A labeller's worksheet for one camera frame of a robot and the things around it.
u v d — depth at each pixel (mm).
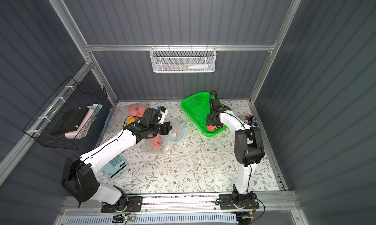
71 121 678
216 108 768
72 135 642
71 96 771
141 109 1084
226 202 735
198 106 1156
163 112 752
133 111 1065
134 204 734
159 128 701
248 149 518
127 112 1146
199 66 895
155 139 888
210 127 945
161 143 934
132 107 1094
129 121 1022
